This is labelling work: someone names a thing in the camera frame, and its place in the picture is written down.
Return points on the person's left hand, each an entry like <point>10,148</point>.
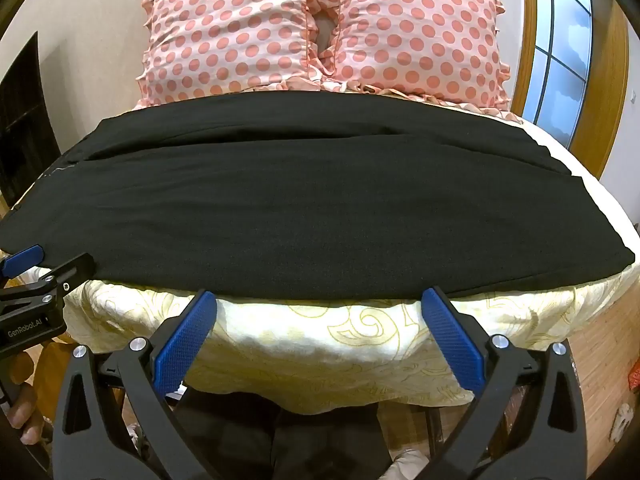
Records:
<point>25,417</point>

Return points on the yellow patterned bed sheet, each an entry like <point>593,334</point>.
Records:
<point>325,350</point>

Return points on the pink polka dot pillow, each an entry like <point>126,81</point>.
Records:
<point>225,35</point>
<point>420,40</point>

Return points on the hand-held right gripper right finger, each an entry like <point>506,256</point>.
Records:
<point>452,340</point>

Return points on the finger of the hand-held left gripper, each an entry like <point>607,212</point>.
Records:
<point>70,270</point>
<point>25,257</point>

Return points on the glass window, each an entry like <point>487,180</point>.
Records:
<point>555,60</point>

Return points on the black pants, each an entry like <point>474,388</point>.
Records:
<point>300,200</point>

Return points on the wooden window frame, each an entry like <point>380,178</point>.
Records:
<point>607,85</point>

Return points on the small white object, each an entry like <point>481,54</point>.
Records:
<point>622,417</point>

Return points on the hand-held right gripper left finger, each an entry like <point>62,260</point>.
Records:
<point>185,340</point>

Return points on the dark wooden cabinet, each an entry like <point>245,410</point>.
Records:
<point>25,120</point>

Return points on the person's legs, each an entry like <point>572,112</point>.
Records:
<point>300,440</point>

